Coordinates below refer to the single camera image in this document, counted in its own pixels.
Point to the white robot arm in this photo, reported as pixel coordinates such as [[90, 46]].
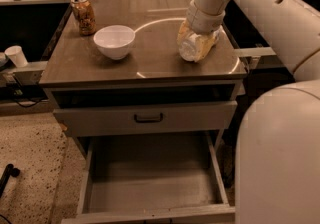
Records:
[[277, 166]]

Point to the black power strip with cable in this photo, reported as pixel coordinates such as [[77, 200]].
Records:
[[25, 96]]

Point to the black caster wheel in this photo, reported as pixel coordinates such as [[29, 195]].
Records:
[[9, 171]]

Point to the white ceramic bowl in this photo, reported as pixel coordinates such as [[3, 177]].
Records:
[[114, 42]]

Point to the closed grey upper drawer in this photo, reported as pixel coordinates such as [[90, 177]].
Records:
[[100, 121]]

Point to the white paper cup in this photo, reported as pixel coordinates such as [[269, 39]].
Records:
[[16, 55]]

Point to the grey drawer cabinet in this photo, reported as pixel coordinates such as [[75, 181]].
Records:
[[79, 76]]

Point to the clear plastic water bottle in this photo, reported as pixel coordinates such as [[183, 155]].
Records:
[[187, 48]]

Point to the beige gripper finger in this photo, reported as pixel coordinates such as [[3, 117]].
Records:
[[184, 30], [204, 43]]

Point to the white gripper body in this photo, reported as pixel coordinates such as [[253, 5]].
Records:
[[202, 20]]

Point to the black drawer handle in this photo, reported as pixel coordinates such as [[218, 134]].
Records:
[[148, 118]]

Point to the orange patterned drink can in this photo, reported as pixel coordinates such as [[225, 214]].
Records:
[[84, 15]]

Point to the open grey middle drawer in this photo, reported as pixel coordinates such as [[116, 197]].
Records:
[[170, 178]]

